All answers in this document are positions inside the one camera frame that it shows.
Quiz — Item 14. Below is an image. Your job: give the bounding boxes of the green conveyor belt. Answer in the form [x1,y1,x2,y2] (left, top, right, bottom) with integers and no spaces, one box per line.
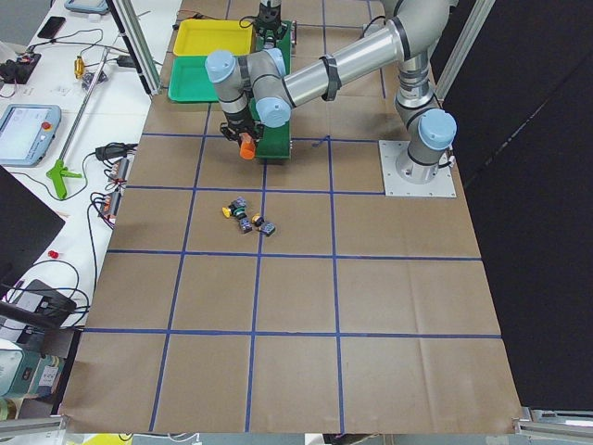
[246,20,295,163]

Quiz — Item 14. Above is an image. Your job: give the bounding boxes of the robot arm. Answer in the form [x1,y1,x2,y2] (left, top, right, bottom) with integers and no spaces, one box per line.
[205,1,457,166]
[253,0,287,48]

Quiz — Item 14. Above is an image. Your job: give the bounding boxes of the yellow plastic tray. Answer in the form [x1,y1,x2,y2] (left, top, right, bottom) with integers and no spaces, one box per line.
[173,19,254,57]

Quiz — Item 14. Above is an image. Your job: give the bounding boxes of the green plastic tray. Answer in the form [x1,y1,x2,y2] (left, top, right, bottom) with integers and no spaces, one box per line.
[168,56,218,103]

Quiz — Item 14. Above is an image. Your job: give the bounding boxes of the teach pendant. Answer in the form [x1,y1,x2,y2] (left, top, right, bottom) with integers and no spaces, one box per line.
[1,104,61,168]

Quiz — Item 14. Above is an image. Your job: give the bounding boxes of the black smartphone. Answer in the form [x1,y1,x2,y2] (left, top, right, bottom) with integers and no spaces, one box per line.
[37,16,66,40]

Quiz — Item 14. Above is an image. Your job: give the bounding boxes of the orange cylinder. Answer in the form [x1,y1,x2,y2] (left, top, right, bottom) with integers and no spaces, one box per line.
[239,137,257,160]

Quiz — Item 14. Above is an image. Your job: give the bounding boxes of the aluminium frame post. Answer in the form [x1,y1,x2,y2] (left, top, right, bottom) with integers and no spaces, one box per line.
[106,0,161,96]

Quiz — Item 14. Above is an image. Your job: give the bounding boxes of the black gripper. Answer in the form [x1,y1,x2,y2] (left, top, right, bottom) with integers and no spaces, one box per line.
[254,9,287,46]
[220,115,264,150]

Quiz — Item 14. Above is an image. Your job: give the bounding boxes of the green plastic grabber tool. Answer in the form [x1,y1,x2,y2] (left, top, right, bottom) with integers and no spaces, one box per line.
[46,159,84,200]

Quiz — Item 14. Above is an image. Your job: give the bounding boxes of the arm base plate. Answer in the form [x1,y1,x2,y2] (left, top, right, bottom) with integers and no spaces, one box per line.
[379,140,457,198]

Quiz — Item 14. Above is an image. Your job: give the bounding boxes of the gold resistor block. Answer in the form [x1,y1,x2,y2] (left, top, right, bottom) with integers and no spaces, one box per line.
[74,56,86,80]

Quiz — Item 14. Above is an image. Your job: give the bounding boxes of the black power adapter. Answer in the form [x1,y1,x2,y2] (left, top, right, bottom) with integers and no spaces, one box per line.
[116,56,135,68]

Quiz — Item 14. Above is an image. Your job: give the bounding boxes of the black monitor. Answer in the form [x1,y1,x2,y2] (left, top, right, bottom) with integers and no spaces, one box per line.
[0,168,65,286]

